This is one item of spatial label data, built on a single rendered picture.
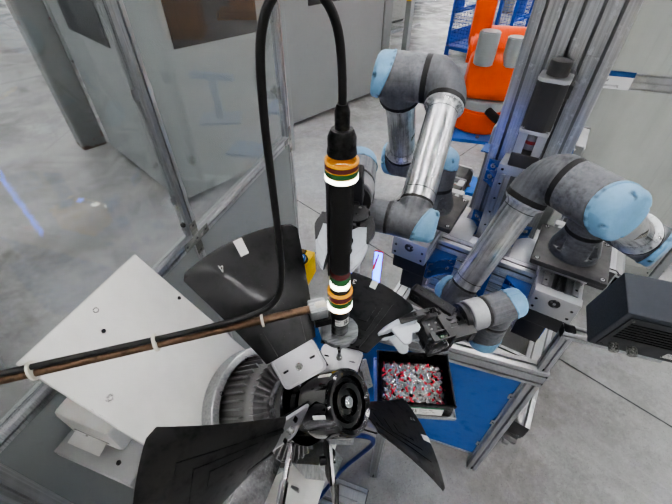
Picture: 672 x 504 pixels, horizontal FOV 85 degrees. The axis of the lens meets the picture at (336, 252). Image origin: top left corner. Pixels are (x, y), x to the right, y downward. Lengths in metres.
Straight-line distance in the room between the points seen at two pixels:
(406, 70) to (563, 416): 1.87
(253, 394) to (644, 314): 0.85
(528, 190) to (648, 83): 1.53
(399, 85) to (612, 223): 0.56
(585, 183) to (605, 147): 1.61
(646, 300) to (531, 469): 1.26
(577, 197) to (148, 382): 0.91
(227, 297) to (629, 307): 0.86
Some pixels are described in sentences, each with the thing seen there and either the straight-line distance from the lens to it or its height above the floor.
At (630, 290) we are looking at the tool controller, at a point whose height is 1.24.
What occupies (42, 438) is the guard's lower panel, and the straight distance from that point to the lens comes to 1.30.
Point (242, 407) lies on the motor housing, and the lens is 0.80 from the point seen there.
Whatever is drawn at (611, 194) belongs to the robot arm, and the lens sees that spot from 0.87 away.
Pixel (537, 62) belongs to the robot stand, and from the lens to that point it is 1.37.
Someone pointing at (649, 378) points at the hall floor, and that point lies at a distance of 2.73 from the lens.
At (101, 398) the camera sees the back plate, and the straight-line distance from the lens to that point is 0.79.
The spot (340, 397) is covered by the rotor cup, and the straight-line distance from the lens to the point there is 0.70.
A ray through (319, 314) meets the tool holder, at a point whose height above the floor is 1.37.
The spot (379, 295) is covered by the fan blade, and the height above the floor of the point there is 1.17.
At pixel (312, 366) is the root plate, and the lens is 0.72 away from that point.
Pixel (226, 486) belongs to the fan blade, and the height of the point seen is 1.26.
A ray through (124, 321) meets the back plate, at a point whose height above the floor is 1.31.
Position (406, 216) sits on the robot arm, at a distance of 0.80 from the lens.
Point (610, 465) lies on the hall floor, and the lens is 2.33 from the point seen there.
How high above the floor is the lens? 1.87
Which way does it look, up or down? 43 degrees down
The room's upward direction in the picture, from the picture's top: straight up
